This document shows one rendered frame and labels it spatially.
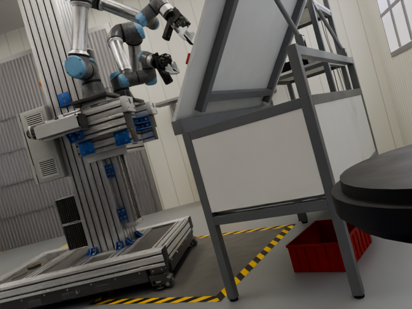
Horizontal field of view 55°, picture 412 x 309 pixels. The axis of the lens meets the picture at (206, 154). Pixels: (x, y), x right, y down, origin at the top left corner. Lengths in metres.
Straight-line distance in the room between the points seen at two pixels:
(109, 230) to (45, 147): 0.67
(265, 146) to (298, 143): 0.14
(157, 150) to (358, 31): 2.96
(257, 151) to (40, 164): 1.56
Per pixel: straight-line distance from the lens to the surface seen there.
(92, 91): 2.41
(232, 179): 1.71
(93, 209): 2.67
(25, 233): 6.36
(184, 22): 2.17
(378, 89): 5.40
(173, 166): 5.37
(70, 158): 2.69
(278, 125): 1.59
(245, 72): 2.28
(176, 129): 1.81
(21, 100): 6.17
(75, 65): 2.32
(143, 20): 2.28
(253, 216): 1.71
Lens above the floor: 0.73
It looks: 2 degrees down
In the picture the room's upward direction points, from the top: 16 degrees counter-clockwise
